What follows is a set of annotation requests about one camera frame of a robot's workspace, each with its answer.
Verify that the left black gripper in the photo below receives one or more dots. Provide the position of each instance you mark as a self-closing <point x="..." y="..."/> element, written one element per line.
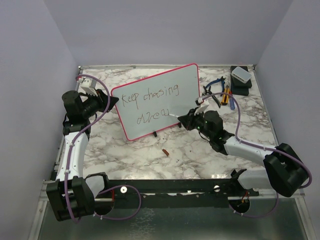
<point x="102" y="99"/>

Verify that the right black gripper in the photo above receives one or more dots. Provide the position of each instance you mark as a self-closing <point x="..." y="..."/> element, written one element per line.
<point x="188" y="119"/>

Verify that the pink framed whiteboard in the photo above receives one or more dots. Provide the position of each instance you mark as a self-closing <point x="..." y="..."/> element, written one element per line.
<point x="144" y="105"/>

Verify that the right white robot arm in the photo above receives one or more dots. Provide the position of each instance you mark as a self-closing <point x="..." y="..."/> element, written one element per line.
<point x="282" y="169"/>

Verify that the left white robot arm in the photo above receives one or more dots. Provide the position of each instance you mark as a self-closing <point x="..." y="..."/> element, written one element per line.
<point x="72" y="195"/>

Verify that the yellow black utility knife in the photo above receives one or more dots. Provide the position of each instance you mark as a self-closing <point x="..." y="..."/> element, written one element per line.
<point x="225" y="95"/>

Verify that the blue screwdriver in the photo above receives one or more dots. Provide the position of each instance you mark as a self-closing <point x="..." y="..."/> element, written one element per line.
<point x="232" y="103"/>

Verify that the black rectangular box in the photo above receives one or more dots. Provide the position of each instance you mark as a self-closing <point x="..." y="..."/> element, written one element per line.
<point x="239" y="88"/>

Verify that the white rectangular box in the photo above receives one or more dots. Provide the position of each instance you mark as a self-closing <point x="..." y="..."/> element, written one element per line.
<point x="241" y="74"/>

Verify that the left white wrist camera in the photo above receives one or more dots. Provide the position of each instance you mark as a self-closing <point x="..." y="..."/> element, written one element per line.
<point x="88" y="85"/>

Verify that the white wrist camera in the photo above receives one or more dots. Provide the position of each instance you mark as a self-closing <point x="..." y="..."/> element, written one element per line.
<point x="202" y="105"/>
<point x="88" y="85"/>

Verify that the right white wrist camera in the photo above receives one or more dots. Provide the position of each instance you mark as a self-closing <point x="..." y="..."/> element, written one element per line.
<point x="202" y="105"/>

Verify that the black handled pliers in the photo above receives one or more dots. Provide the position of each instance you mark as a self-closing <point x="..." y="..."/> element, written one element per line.
<point x="212" y="96"/>

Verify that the blue handled pliers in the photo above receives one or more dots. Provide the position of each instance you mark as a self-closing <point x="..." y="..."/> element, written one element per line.
<point x="218" y="80"/>

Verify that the aluminium frame rail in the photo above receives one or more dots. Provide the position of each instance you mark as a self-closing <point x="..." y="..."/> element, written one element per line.
<point x="220" y="188"/>

